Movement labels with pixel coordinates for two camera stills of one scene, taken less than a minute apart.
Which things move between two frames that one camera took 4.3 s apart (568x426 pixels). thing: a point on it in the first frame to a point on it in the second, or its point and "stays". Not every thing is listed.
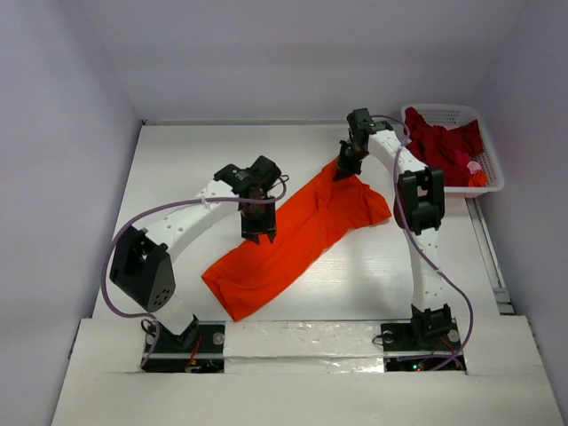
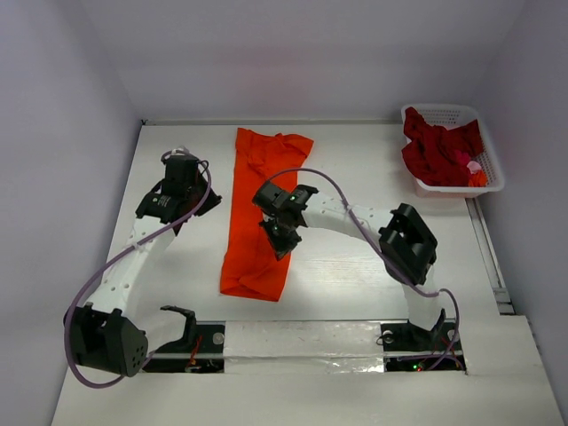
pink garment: x=464 y=159 stays
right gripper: x=347 y=161 to x=284 y=242
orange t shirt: x=315 y=218 to x=250 y=267
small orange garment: x=477 y=179 stays
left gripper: x=264 y=227 to x=210 y=202
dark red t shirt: x=436 y=145 stays
